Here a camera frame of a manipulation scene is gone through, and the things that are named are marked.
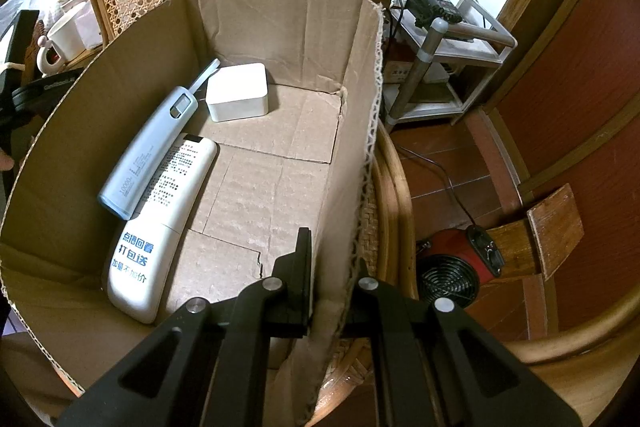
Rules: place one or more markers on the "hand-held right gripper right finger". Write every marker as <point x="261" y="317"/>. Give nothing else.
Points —
<point x="370" y="302"/>

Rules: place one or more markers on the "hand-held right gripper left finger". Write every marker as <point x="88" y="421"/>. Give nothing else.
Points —
<point x="290" y="302"/>

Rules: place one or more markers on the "white remote with printed back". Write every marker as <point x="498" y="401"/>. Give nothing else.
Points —
<point x="160" y="207"/>

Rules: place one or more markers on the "light blue power bank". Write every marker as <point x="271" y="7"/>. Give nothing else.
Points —
<point x="145" y="152"/>

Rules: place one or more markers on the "brown cardboard box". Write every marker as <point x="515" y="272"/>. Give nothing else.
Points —
<point x="280" y="132"/>

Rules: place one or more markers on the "white small box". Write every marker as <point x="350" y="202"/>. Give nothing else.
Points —
<point x="237" y="94"/>

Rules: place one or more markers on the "person's left hand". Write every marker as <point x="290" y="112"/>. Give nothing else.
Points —
<point x="5" y="162"/>

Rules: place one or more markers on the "white mug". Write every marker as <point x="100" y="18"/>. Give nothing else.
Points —
<point x="70" y="34"/>

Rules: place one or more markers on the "red fan heater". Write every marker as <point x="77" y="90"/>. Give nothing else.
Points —
<point x="450" y="247"/>

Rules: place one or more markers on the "wooden board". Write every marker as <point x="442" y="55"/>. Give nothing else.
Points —
<point x="555" y="227"/>

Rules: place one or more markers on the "small brown box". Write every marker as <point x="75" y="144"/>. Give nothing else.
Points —
<point x="396" y="69"/>

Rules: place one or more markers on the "grey metal cart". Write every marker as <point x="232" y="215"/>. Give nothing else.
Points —
<point x="430" y="42"/>

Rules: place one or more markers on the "red-brown wooden door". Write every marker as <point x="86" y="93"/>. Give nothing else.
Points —
<point x="575" y="82"/>

